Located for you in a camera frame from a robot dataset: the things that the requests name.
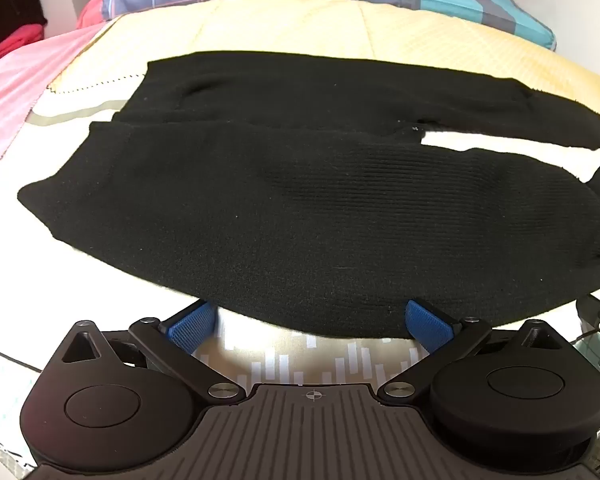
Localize yellow quilted mat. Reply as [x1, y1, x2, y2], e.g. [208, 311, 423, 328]
[50, 0, 600, 126]

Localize pink bed sheet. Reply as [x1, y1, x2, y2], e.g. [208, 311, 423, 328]
[0, 24, 106, 196]

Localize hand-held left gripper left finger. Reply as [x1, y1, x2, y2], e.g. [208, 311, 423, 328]
[55, 299, 247, 404]

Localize red folded clothes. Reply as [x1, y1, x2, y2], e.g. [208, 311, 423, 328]
[0, 22, 47, 63]

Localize black pants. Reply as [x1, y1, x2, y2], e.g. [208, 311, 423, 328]
[17, 50, 600, 341]

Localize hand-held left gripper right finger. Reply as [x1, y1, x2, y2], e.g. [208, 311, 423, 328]
[377, 299, 564, 404]

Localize white patterned blanket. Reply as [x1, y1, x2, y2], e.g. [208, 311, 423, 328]
[0, 75, 600, 480]

